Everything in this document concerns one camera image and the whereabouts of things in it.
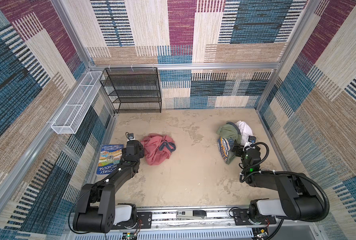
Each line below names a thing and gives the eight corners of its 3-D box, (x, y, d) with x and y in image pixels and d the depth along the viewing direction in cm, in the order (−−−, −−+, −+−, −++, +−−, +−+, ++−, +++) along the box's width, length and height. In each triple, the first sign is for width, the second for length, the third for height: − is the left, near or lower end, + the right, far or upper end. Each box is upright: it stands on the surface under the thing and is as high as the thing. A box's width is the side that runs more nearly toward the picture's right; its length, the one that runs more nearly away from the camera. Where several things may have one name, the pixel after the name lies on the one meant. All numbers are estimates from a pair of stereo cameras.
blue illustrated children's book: (96, 174, 92) (92, 170, 88) (105, 148, 104) (102, 144, 100) (117, 174, 92) (114, 170, 88) (124, 148, 104) (121, 144, 100)
